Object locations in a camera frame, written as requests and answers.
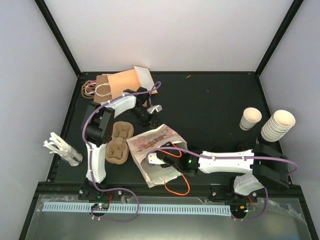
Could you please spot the stack of paper cups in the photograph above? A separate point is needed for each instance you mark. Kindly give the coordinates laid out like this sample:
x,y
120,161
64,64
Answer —
x,y
276,127

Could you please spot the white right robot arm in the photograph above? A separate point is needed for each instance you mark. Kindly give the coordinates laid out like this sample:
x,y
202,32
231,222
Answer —
x,y
256,168

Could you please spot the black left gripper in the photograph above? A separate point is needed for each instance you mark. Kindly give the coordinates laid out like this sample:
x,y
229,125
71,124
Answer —
x,y
151,122

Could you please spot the orange kraft paper bag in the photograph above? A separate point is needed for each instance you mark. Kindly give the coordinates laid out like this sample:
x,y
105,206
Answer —
x,y
131,79

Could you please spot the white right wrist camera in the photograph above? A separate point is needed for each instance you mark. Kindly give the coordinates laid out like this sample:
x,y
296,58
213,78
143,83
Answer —
x,y
152,159

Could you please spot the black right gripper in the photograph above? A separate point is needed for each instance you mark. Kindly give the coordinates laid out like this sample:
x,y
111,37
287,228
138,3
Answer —
x,y
170,144

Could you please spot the single paper coffee cup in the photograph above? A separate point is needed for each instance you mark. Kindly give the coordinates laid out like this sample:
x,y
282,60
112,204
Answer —
x,y
250,117

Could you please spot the printed white paper bag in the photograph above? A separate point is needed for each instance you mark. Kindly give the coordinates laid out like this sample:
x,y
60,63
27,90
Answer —
x,y
149,150

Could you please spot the black plastic cup lid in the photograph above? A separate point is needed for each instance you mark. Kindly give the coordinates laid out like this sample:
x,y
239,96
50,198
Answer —
x,y
220,149

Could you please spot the brown pulp cup carrier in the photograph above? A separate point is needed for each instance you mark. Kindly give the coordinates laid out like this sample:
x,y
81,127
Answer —
x,y
117,149

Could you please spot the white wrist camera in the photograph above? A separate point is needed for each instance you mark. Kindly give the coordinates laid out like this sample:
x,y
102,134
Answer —
x,y
154,109
152,159

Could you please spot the brown kraft paper bag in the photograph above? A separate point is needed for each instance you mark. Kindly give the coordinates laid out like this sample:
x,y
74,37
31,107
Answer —
x,y
97,89

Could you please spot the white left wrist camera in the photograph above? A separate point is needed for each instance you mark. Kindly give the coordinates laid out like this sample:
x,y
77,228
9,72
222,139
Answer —
x,y
154,109

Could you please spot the white slotted cable rail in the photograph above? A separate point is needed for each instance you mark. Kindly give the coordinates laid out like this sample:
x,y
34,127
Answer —
x,y
120,208

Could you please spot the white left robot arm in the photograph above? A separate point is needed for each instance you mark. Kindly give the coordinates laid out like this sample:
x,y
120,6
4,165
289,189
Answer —
x,y
98,126

